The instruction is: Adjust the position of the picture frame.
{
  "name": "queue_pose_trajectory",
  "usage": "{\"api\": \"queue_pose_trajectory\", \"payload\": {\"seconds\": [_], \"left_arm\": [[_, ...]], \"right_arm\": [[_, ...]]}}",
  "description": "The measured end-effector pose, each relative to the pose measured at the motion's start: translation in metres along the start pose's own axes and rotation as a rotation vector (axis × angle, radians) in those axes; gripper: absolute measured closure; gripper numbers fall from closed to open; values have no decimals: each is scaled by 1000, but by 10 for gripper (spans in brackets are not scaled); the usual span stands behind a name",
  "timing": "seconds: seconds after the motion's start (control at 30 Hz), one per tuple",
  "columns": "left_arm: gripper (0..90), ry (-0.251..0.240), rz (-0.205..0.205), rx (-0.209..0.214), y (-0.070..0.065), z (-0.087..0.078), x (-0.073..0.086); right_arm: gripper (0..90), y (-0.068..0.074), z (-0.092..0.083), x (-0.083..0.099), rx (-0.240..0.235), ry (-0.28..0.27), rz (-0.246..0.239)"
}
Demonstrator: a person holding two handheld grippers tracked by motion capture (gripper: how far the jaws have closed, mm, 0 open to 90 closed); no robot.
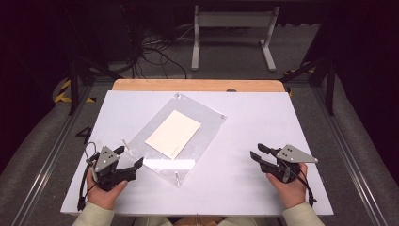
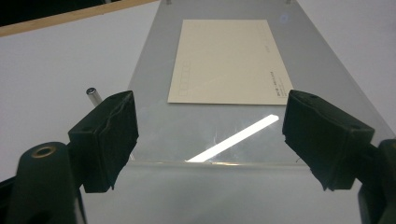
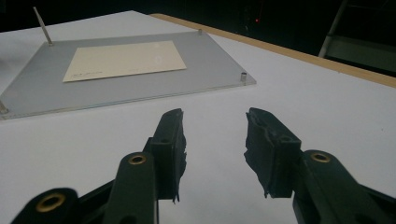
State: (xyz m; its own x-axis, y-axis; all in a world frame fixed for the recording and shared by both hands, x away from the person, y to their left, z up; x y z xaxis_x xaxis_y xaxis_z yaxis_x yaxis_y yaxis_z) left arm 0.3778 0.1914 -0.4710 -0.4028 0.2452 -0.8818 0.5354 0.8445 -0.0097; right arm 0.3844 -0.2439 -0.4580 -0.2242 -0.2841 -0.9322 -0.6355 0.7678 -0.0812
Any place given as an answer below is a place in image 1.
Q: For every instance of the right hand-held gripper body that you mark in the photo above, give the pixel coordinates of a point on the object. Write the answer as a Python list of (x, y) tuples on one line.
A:
[(291, 155)]

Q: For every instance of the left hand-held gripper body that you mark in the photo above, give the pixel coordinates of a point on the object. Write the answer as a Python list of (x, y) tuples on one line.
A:
[(106, 163)]

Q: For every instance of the clear acrylic frame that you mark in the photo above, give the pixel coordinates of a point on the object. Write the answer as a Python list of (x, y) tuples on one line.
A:
[(191, 109)]

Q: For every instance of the person's left hand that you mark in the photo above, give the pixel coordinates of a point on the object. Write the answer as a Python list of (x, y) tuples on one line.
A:
[(103, 197)]

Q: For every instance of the person's right hand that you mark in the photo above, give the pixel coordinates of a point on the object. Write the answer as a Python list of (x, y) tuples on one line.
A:
[(291, 194)]

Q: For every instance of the white table board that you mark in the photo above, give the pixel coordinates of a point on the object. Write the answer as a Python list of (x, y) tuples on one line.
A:
[(251, 119)]

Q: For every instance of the cream paper card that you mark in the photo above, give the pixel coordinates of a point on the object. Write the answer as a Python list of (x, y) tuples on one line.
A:
[(174, 133)]

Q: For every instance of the black metal stand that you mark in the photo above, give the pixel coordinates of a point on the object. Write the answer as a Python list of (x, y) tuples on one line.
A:
[(74, 88), (330, 88)]

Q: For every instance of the yellow black floor tape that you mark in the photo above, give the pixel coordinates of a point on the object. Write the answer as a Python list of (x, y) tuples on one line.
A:
[(298, 69), (64, 91)]

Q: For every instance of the wooden table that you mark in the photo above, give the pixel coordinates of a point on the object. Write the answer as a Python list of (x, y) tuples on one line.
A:
[(188, 85)]

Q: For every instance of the white metal stand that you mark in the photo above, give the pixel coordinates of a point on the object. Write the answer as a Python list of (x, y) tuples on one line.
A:
[(233, 19)]

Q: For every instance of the aluminium floor rail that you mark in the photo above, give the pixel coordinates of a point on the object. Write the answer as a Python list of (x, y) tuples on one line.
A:
[(354, 169), (47, 163)]

